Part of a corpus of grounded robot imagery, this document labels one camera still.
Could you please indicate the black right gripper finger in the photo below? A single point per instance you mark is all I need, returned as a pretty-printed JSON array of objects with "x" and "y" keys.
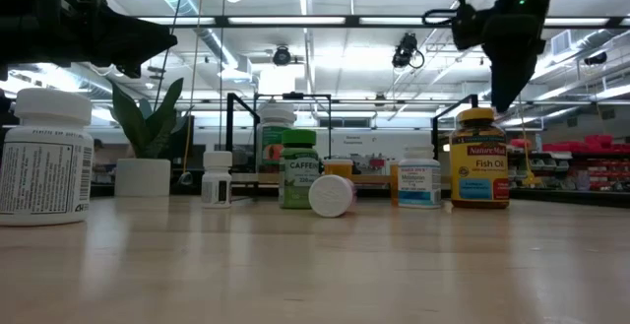
[{"x": 507, "y": 78}]

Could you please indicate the yellow fish oil bottle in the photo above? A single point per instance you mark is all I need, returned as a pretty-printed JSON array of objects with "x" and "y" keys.
[{"x": 478, "y": 166}]

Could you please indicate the large white medicine bottle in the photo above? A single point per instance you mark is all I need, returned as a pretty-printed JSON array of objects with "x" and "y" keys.
[{"x": 44, "y": 166}]

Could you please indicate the white melatonin bottle blue label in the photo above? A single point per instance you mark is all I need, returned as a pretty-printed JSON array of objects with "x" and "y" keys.
[{"x": 419, "y": 181}]

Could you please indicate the small white medicine bottle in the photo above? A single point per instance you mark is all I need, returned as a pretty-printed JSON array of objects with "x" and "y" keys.
[{"x": 216, "y": 186}]

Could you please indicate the orange pill bottle white cap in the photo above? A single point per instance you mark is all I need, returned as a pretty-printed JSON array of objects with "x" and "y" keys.
[
  {"x": 394, "y": 181},
  {"x": 338, "y": 167}
]

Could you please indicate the multivitamin gummies bottle green label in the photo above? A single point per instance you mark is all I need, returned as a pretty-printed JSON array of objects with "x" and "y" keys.
[{"x": 270, "y": 147}]

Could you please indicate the green caffeine bottle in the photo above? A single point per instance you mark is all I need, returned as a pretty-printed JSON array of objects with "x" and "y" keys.
[{"x": 299, "y": 176}]

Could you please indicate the pink Pepto bottle white cap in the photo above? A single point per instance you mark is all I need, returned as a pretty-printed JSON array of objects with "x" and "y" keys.
[{"x": 330, "y": 196}]

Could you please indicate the black overhead light bar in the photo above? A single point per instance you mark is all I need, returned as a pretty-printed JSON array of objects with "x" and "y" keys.
[{"x": 221, "y": 20}]

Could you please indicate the green plant in white pot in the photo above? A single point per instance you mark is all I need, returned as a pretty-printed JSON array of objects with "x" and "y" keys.
[{"x": 143, "y": 176}]

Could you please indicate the background rack with red bins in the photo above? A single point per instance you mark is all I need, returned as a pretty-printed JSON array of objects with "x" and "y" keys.
[{"x": 590, "y": 144}]

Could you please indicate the round black ceiling fixture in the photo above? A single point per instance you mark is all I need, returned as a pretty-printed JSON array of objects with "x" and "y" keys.
[{"x": 281, "y": 56}]

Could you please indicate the black overhead camera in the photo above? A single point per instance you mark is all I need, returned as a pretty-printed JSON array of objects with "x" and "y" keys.
[{"x": 406, "y": 50}]

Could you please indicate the black aluminium table frame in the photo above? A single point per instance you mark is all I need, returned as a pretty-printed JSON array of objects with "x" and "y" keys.
[{"x": 566, "y": 198}]

